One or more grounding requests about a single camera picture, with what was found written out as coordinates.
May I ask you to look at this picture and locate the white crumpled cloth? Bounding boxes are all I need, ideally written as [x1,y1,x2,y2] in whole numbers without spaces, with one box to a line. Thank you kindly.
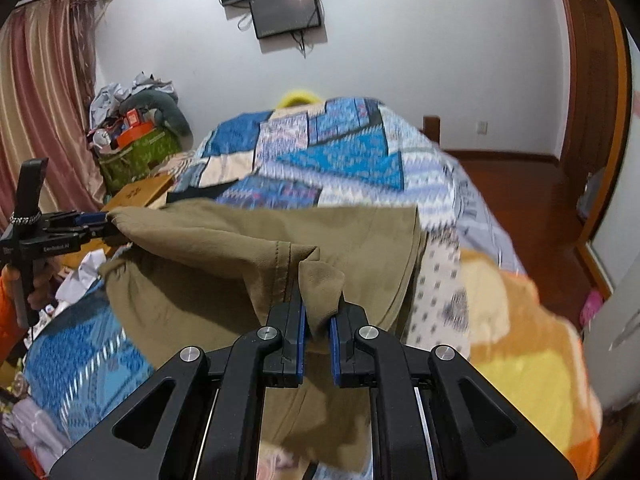
[55,252,108,316]

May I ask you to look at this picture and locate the pile of pale clothes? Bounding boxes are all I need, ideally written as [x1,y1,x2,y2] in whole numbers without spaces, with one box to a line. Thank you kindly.
[89,72,176,131]

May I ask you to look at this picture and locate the wooden bed post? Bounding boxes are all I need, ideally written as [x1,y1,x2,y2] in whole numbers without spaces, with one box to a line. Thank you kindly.
[422,115,442,148]

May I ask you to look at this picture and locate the orange yellow blanket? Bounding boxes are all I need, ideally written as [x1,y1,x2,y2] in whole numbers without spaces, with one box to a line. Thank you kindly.
[460,247,606,476]

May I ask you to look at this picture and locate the grey cloth bundle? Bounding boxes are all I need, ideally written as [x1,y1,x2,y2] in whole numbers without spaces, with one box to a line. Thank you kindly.
[577,167,606,221]

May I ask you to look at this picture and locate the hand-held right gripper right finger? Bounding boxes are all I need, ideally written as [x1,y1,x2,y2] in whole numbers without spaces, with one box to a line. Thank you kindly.
[329,297,591,480]

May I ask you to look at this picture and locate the grey plush pillow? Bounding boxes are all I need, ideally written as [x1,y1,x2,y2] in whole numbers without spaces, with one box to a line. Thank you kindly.
[127,87,193,138]

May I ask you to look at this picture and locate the small black wall monitor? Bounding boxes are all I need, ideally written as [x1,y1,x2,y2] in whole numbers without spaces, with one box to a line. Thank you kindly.
[249,0,322,39]

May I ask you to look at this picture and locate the person's left hand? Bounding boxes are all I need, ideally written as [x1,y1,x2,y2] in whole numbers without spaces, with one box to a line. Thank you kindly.
[27,261,55,312]

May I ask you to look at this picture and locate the green patterned bag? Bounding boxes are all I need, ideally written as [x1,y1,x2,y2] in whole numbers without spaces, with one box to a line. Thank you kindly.
[97,127,183,196]

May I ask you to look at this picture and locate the person's left forearm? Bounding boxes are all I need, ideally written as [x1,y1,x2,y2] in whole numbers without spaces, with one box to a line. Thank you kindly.
[0,267,23,366]

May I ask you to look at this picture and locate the wooden wardrobe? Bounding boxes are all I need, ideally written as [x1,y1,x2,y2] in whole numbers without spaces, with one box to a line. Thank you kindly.
[550,0,633,301]

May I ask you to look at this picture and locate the pink object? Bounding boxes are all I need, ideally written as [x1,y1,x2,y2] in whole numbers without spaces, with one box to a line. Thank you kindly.
[580,290,603,328]

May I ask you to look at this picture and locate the orange box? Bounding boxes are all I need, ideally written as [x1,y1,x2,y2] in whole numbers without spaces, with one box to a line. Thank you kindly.
[116,122,161,148]

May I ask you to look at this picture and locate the blue patchwork quilt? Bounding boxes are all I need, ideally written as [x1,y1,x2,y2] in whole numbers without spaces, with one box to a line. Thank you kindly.
[20,96,531,441]

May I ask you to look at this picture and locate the wooden lap table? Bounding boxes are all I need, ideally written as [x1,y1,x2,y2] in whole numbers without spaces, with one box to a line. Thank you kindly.
[65,172,176,271]

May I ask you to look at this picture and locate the striped pink curtain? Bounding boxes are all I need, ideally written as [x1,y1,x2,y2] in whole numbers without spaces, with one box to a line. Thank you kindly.
[0,0,108,221]

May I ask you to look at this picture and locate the yellow foam tube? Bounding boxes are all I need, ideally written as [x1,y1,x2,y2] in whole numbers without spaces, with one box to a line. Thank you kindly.
[276,89,323,110]

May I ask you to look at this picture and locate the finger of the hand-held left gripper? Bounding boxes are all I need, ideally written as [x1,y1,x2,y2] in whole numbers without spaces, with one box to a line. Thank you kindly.
[42,211,116,233]
[44,227,132,256]

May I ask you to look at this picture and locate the khaki pants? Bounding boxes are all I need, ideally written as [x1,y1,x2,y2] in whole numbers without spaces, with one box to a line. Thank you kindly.
[97,199,430,473]

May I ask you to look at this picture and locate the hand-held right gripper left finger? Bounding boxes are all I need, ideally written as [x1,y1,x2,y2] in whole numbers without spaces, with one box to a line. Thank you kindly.
[45,290,307,480]

